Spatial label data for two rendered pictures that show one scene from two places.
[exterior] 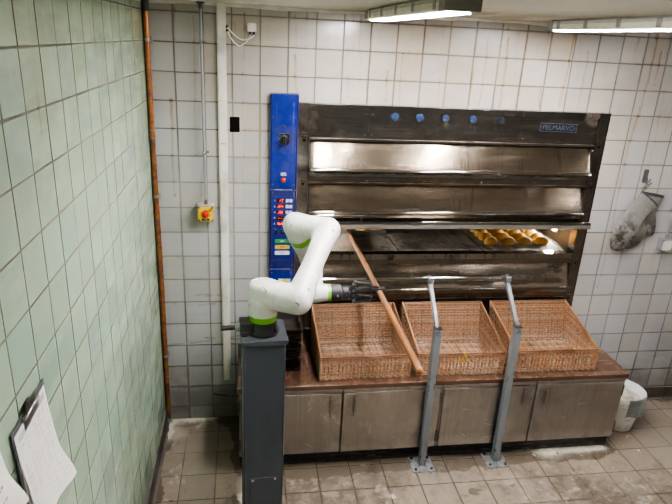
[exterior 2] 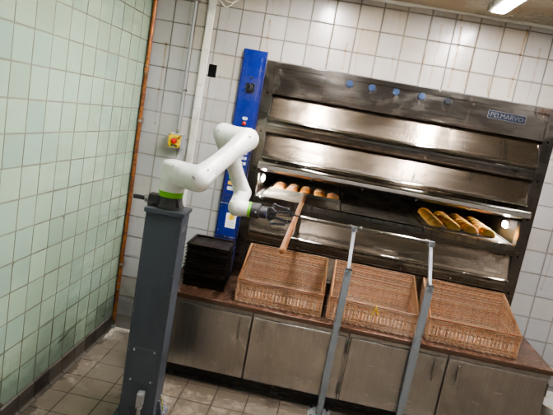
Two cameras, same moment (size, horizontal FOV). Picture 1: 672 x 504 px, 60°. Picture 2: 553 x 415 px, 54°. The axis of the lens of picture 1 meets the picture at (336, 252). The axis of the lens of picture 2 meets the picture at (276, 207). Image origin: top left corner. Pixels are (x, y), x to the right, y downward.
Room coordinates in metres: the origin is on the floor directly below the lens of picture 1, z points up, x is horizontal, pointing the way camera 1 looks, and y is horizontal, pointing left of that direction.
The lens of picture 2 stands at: (-0.15, -0.87, 1.77)
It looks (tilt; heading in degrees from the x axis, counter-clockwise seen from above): 10 degrees down; 14
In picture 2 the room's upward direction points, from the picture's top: 10 degrees clockwise
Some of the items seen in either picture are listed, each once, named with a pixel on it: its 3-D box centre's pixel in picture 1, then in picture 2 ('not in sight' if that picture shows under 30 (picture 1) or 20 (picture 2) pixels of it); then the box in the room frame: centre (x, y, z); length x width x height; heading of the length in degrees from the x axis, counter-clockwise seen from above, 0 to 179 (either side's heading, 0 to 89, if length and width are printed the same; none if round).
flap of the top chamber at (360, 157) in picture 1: (455, 158); (401, 130); (3.56, -0.70, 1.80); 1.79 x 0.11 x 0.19; 99
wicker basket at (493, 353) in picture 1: (450, 336); (372, 296); (3.30, -0.75, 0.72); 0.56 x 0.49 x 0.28; 98
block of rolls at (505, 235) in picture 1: (501, 228); (454, 221); (4.09, -1.20, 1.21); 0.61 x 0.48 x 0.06; 9
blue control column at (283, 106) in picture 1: (274, 224); (252, 189); (4.31, 0.49, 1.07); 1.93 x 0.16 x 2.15; 9
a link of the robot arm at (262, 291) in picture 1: (265, 299); (174, 178); (2.34, 0.30, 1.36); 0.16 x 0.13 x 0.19; 72
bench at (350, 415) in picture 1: (426, 396); (341, 354); (3.26, -0.64, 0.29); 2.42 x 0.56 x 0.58; 99
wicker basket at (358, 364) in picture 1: (358, 338); (283, 277); (3.21, -0.17, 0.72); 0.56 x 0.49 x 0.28; 100
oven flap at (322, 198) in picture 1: (450, 199); (393, 169); (3.56, -0.70, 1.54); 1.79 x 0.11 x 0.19; 99
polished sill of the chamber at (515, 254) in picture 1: (442, 255); (381, 222); (3.59, -0.70, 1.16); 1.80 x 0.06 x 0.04; 99
